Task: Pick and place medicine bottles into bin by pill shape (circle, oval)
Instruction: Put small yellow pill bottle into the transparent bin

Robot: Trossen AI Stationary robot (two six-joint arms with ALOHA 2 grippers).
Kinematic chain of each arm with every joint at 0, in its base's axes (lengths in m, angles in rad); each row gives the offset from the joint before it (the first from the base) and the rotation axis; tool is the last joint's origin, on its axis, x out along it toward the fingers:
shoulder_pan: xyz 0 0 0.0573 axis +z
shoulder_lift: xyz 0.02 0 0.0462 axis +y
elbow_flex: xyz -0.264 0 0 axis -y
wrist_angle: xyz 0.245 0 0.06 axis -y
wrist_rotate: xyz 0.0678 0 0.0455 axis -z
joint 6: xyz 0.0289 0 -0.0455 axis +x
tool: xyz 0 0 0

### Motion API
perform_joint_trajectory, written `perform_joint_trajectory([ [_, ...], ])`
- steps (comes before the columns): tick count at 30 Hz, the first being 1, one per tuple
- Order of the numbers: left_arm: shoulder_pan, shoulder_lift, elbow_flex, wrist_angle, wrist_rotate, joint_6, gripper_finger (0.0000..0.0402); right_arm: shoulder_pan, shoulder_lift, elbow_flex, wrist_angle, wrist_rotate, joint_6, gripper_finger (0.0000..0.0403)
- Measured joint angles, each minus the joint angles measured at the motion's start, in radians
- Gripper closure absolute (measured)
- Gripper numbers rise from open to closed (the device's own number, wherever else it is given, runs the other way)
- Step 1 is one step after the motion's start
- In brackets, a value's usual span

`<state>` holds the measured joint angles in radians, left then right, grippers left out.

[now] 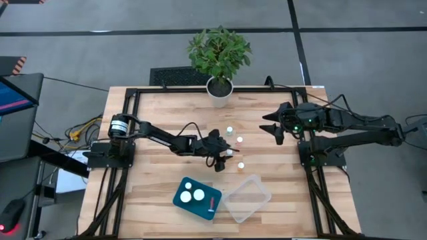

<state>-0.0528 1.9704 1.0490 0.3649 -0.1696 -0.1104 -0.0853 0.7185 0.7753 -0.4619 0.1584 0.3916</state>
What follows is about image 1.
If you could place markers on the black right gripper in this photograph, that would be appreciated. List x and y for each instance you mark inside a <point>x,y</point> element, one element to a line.
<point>302,118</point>

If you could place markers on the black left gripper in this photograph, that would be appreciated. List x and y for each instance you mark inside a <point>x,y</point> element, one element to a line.
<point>215,143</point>

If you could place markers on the large orange pill bottle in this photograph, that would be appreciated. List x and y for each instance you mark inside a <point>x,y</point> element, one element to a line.
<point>185,196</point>
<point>199,194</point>

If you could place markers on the small orange pill bottle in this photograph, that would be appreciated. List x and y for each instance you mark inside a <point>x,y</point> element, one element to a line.
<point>188,185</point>

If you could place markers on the clear bottle with red pills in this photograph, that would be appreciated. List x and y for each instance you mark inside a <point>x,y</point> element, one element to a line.
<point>211,204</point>

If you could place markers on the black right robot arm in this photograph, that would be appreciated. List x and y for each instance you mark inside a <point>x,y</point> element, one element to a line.
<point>360,140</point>

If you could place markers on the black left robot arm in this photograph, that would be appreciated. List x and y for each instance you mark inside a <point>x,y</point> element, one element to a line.
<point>160,135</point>

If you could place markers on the medium orange pill bottle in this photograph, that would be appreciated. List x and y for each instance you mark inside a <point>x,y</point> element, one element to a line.
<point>241,165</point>

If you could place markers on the red-tinted pill bottle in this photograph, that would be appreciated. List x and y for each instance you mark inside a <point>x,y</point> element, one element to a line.
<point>239,139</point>

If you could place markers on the green-tinted clear pill bottle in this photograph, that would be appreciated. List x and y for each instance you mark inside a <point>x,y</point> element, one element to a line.
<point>229,129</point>

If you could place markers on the clear plastic bin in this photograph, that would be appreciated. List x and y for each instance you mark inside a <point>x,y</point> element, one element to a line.
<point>248,200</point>

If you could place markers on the teal plastic bin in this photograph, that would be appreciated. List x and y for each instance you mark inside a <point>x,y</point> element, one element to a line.
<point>200,210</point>

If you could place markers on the white plant pot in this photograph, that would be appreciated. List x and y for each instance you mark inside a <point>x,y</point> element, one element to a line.
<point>219,100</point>

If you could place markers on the green leafy plant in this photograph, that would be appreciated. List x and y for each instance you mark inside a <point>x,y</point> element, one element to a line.
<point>217,53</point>

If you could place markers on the black keyboard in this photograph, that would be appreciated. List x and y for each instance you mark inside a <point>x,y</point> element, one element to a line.
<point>173,76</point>

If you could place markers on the white box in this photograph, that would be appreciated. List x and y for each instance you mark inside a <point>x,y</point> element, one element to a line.
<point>70,181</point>

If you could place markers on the dark grey desk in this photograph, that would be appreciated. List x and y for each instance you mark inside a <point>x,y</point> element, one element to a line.
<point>20,180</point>

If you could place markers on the monitor with blue screen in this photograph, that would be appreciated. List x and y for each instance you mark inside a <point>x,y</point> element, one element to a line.
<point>13,96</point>

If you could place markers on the black computer mouse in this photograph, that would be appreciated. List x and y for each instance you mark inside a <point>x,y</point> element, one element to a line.
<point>10,215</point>

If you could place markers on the hazard-striped floor marker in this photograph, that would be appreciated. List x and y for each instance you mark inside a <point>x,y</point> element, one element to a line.
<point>18,65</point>

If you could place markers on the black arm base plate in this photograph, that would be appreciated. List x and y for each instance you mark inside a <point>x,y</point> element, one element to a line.
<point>100,160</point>
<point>330,160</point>

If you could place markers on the black aluminium table frame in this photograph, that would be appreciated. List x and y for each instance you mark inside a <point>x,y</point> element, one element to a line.
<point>217,90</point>

